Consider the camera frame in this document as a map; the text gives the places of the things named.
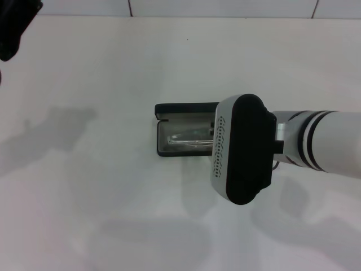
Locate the black glasses case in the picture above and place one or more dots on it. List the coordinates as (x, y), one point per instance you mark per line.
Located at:
(183, 108)

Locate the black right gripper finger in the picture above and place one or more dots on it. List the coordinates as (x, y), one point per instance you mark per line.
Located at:
(212, 128)

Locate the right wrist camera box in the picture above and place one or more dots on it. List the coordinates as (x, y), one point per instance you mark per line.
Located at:
(248, 149)

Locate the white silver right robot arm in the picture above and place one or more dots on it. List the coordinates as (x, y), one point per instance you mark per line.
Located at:
(332, 141)

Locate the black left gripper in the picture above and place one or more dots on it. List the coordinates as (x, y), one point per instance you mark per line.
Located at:
(14, 25)

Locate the clear white glasses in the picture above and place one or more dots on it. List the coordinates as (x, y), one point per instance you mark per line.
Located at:
(183, 141)

